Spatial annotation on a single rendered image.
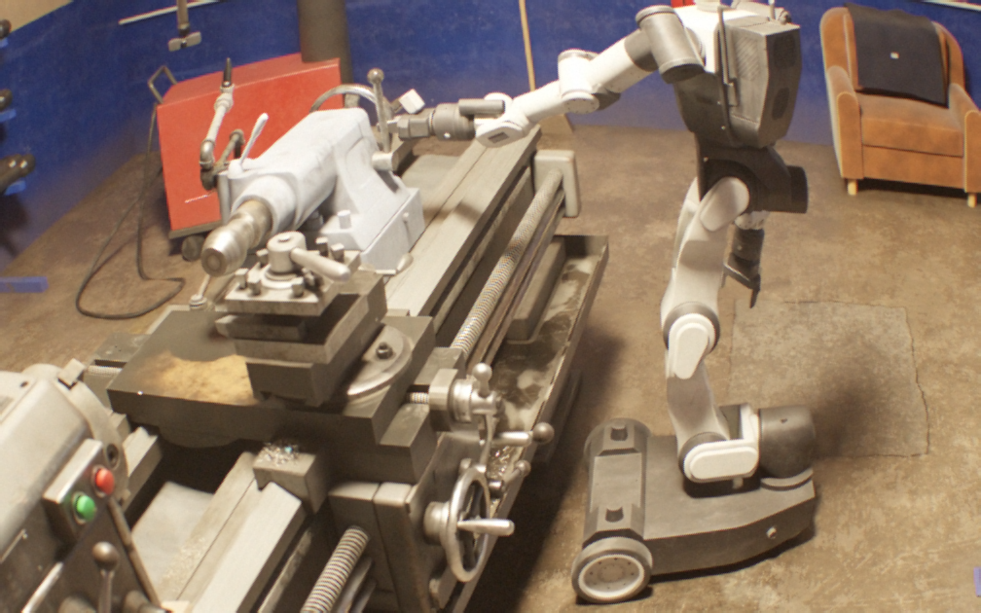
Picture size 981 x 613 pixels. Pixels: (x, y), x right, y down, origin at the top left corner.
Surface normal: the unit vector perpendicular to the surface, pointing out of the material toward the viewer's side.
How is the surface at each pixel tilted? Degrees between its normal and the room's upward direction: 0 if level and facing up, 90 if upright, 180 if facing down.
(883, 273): 0
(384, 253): 90
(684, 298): 90
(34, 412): 45
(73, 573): 90
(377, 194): 66
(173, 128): 90
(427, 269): 36
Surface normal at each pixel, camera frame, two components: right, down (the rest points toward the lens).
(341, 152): 0.93, -0.10
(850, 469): -0.11, -0.88
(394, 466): -0.27, 0.47
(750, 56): -0.70, 0.37
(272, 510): 0.47, -0.70
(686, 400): -0.15, 0.79
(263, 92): 0.07, 0.45
